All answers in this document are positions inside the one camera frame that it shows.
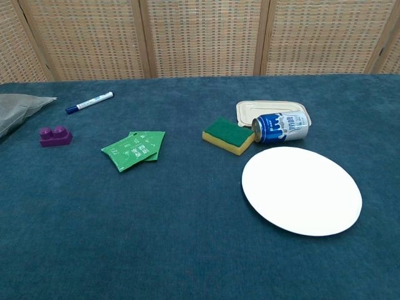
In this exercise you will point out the purple toy building block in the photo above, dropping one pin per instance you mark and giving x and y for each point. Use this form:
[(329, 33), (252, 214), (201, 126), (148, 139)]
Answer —
[(55, 137)]

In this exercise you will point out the beige rectangular lunch box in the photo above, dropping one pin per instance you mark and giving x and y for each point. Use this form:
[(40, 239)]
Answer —
[(250, 109)]

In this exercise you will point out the green tea sachet with print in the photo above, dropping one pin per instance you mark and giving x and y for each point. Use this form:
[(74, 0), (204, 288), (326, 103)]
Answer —
[(129, 153)]

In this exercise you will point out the woven wooden folding screen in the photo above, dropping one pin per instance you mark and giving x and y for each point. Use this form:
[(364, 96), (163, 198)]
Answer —
[(200, 37)]

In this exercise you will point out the yellow green scrubbing sponge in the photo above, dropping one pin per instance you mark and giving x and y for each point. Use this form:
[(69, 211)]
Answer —
[(228, 135)]

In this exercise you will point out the grey plastic bag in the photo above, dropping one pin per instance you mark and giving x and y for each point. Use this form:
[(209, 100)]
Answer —
[(15, 109)]

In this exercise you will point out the white paper plate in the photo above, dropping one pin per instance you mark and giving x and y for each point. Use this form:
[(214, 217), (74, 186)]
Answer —
[(301, 191)]

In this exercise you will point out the blue white marker pen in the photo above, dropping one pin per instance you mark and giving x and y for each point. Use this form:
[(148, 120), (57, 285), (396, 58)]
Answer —
[(89, 102)]

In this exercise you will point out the blue white drink can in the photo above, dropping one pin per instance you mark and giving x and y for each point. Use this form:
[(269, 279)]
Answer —
[(281, 126)]

